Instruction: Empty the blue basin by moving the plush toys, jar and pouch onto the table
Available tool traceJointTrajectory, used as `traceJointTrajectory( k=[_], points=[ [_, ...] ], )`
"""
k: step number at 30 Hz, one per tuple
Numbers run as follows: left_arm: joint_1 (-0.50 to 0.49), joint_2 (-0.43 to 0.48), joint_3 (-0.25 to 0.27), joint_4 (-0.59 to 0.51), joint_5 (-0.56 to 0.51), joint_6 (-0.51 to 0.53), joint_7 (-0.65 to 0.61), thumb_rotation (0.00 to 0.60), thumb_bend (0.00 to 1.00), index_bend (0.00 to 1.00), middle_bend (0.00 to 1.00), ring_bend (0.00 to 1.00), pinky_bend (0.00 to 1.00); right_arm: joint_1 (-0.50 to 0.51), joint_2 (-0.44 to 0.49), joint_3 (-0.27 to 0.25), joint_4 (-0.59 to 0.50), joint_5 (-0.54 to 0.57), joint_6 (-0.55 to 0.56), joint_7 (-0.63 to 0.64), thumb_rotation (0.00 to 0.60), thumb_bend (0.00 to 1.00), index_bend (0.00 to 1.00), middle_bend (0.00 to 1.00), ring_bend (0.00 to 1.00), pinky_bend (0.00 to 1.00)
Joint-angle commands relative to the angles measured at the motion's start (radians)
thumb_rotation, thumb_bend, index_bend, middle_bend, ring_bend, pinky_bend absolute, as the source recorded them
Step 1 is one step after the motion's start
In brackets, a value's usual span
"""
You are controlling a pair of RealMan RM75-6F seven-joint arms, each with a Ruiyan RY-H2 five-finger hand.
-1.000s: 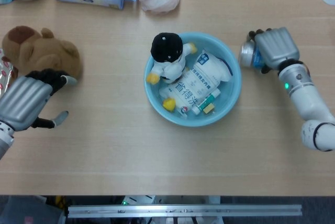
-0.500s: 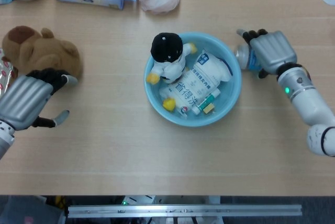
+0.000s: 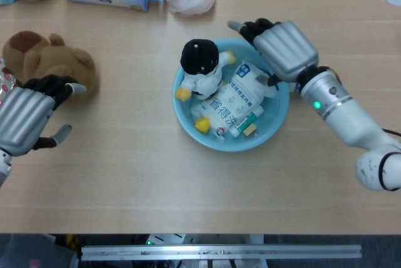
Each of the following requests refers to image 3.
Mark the light blue plastic bowl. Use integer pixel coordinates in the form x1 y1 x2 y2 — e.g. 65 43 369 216
172 38 289 153

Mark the aluminium rail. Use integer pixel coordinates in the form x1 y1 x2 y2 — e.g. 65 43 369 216
80 244 362 262

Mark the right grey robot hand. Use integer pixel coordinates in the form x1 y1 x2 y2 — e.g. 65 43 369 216
227 18 320 92

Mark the brown capybara plush toy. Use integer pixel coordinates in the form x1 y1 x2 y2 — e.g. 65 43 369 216
2 30 100 103

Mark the small yellow rubber duck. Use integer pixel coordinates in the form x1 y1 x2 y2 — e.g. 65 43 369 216
194 116 211 133

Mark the gold red snack packet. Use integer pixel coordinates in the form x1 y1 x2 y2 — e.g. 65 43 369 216
0 58 23 93

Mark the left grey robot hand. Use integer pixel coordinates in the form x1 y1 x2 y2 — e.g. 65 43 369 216
0 73 87 157

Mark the black-headed plush doll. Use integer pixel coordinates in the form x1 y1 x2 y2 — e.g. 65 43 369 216
174 38 236 102

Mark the green white glue stick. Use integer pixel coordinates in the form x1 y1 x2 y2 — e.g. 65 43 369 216
229 106 263 138

